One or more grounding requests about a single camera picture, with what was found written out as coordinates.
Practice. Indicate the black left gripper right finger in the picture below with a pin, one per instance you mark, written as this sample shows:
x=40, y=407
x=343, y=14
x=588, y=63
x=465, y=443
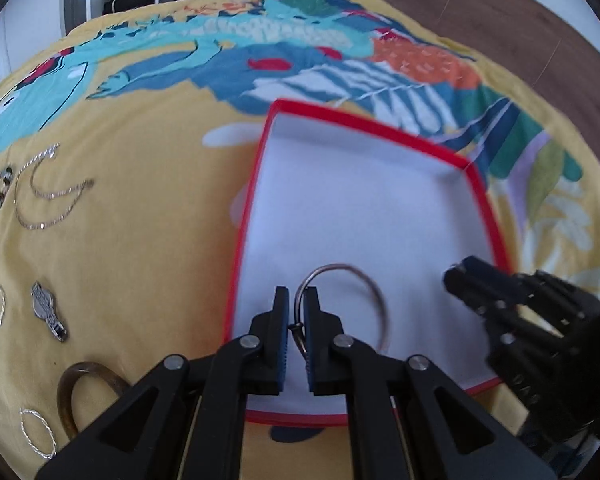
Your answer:
x=408, y=419

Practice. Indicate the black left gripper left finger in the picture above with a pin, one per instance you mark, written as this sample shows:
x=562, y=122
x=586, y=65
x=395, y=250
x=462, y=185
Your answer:
x=184, y=419

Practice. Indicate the dark brown bangle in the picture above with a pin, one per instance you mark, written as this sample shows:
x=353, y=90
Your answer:
x=68, y=381

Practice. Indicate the thin silver bangle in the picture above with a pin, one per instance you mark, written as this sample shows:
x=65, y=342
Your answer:
x=298, y=328

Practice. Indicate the silver twisted hoop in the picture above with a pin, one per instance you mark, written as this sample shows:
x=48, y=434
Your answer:
x=38, y=433

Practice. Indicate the silver metal wristwatch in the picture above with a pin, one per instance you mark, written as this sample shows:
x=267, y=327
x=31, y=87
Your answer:
x=43, y=305

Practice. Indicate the red white jewelry box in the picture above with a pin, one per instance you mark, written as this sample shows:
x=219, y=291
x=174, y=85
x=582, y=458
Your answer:
x=329, y=186

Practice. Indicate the wooden headboard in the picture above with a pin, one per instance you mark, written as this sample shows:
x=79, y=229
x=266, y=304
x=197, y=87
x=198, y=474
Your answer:
x=552, y=45

